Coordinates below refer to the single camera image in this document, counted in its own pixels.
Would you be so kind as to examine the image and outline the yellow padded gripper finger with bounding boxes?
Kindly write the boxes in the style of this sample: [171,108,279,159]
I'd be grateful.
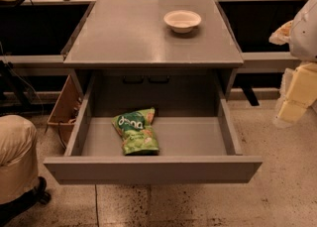
[273,62,317,128]

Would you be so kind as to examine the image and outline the green rice chip bag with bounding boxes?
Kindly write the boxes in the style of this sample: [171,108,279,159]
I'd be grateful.
[112,108,159,156]

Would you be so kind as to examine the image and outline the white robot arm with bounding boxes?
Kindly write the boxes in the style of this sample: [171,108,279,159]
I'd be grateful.
[268,0,317,128]

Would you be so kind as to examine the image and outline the grey open top drawer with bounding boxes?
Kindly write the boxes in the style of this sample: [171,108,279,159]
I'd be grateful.
[44,71,263,184]

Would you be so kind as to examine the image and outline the grey counter cabinet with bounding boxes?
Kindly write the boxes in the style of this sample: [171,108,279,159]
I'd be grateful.
[60,0,245,118]

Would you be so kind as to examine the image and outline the white paper bowl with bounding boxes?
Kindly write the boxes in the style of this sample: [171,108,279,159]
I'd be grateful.
[163,10,201,34]

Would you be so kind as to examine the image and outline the brown cardboard box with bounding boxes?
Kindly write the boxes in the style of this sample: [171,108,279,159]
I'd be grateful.
[48,75,82,146]

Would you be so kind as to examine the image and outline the person's beige trouser leg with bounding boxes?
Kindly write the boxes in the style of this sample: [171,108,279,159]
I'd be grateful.
[0,115,38,204]

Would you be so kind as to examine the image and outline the black shoe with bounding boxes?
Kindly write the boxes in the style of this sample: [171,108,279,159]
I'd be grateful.
[0,176,52,227]

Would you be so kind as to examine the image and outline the black cable on left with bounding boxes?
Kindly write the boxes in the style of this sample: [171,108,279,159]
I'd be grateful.
[0,42,46,115]

